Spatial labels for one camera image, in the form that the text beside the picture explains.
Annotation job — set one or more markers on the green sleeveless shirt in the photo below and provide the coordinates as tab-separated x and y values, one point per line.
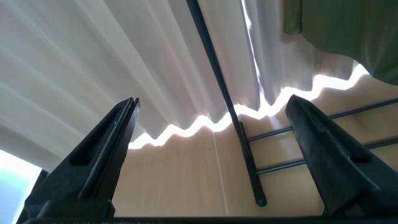
351	28

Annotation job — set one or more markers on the black clothes rack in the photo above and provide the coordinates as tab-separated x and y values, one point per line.
214	65

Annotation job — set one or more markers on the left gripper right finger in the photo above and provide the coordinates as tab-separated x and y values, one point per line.
339	165

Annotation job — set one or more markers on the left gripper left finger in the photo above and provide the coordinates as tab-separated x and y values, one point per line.
93	168

